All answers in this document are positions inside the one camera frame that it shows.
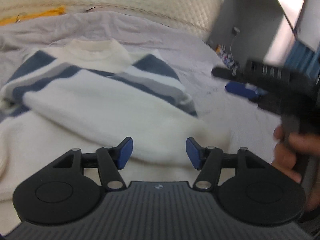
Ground white sweater with blue stripes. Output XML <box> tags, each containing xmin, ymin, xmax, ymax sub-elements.
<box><xmin>0</xmin><ymin>37</ymin><xmax>231</xmax><ymax>203</ymax></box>

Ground right hand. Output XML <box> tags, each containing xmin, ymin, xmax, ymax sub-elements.
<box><xmin>271</xmin><ymin>126</ymin><xmax>320</xmax><ymax>212</ymax></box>

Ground small bottles clutter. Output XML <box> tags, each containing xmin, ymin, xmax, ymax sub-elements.
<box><xmin>214</xmin><ymin>44</ymin><xmax>238</xmax><ymax>69</ymax></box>

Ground grey bed duvet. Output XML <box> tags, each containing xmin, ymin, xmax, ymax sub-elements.
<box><xmin>0</xmin><ymin>11</ymin><xmax>283</xmax><ymax>230</ymax></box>

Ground yellow cloth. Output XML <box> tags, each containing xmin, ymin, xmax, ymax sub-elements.
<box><xmin>0</xmin><ymin>6</ymin><xmax>66</xmax><ymax>26</ymax></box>

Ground white charger cable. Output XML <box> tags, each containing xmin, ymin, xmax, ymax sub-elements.
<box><xmin>228</xmin><ymin>26</ymin><xmax>241</xmax><ymax>63</ymax></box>

